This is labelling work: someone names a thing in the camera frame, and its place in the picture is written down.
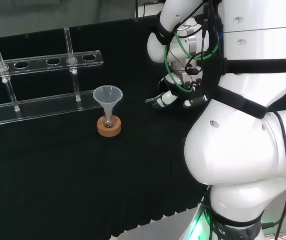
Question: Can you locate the clear acrylic funnel stand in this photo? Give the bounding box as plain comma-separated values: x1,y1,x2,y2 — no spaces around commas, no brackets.
0,27,105,127

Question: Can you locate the cork ring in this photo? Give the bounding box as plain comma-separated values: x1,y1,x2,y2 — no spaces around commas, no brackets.
97,116,122,138

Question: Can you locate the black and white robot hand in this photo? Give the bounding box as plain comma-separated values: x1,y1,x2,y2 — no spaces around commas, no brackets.
145,61,209,109

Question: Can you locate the small round-bottom glass flask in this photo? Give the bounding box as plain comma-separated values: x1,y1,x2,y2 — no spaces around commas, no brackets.
101,113,114,129

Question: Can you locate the translucent plastic funnel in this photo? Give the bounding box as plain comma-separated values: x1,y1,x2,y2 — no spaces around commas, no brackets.
92,85,124,119

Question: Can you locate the black bench cloth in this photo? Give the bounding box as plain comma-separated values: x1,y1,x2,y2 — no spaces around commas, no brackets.
0,14,286,240

